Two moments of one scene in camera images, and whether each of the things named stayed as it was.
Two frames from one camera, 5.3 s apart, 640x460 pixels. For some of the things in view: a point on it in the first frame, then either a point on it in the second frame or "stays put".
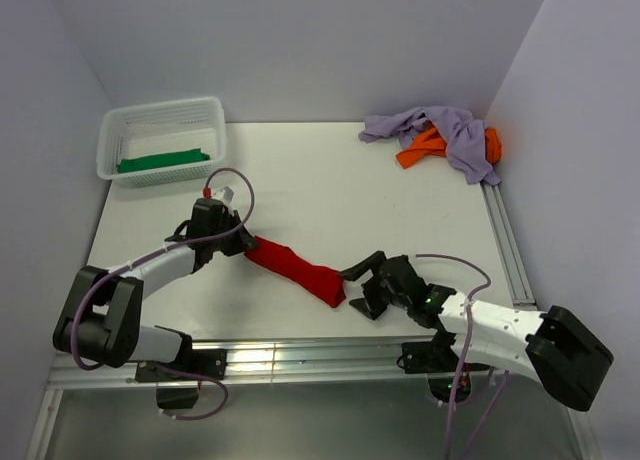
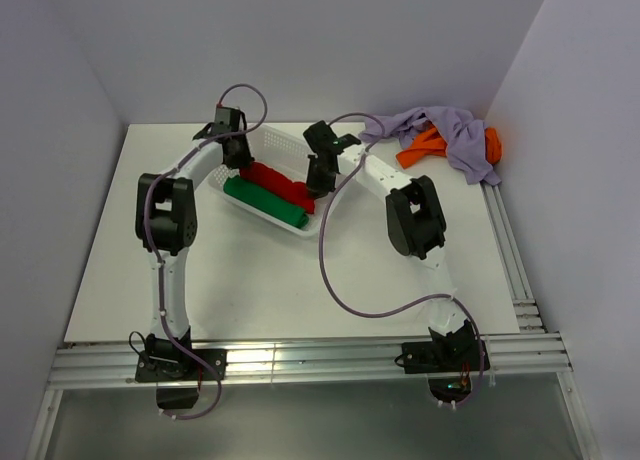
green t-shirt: x=162 y=160 -> x=280 y=208
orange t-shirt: x=429 y=142 stays put
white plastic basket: x=163 y=142 -> x=284 y=151
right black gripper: x=370 y=305 -> x=315 y=189
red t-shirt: x=322 y=282 -> x=279 y=184
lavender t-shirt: x=466 y=138 stays put
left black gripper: x=244 y=242 -> x=245 y=159
